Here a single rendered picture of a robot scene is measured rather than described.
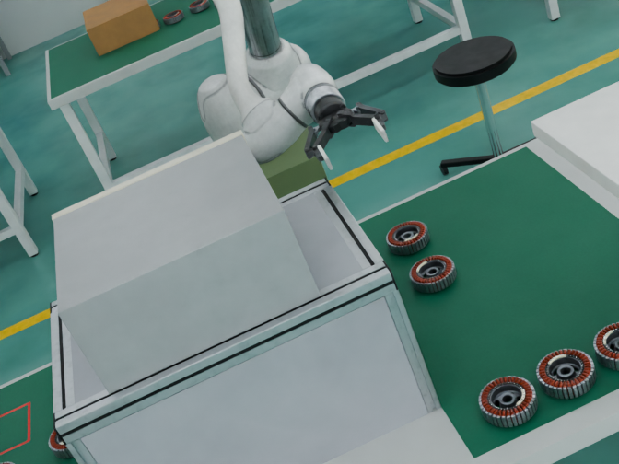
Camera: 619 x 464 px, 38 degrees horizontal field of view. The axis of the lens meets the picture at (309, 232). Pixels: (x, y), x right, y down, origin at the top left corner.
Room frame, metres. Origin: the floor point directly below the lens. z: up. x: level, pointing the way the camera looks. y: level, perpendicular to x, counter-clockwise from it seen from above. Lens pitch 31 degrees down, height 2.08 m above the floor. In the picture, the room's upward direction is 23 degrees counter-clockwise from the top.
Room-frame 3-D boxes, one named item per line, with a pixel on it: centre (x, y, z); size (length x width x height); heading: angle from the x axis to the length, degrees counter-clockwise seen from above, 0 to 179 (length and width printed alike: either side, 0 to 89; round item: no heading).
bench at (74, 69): (4.80, -0.13, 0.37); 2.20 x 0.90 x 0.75; 94
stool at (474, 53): (3.30, -0.91, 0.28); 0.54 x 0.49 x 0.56; 4
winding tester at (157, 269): (1.54, 0.25, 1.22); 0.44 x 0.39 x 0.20; 94
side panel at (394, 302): (1.48, -0.09, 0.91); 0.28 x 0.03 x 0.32; 4
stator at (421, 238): (1.94, -0.23, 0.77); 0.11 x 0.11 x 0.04
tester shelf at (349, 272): (1.54, 0.24, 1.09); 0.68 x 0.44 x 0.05; 94
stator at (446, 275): (1.75, -0.24, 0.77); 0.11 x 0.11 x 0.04
